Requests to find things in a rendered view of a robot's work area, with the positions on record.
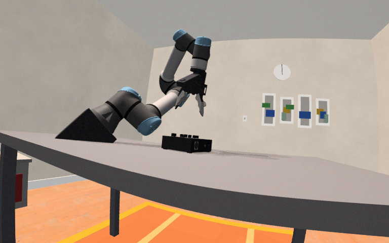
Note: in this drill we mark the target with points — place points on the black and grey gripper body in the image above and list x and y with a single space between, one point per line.
192 88

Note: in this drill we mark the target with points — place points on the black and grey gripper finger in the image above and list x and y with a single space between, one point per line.
182 96
199 98

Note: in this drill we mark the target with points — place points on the black lighting desk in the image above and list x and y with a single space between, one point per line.
186 144

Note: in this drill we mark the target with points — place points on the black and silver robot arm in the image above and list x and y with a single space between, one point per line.
126 103

